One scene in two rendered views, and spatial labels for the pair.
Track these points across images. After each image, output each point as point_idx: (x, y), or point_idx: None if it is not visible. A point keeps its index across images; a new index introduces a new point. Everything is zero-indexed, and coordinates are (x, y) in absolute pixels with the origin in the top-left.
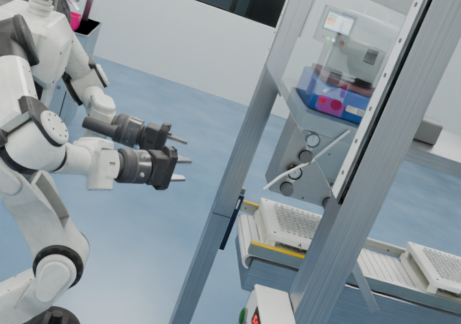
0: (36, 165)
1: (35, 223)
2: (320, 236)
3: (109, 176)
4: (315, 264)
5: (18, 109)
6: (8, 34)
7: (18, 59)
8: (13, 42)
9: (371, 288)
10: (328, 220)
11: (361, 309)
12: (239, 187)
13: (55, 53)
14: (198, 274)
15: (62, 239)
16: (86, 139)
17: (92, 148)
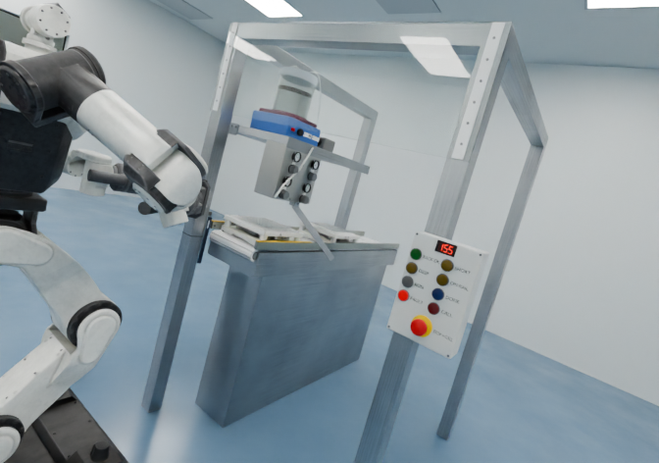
0: (185, 200)
1: (65, 288)
2: (448, 187)
3: (185, 210)
4: (456, 203)
5: (166, 143)
6: (84, 68)
7: (117, 94)
8: (96, 77)
9: (313, 249)
10: (454, 176)
11: (311, 264)
12: (207, 211)
13: None
14: (183, 288)
15: (97, 294)
16: None
17: None
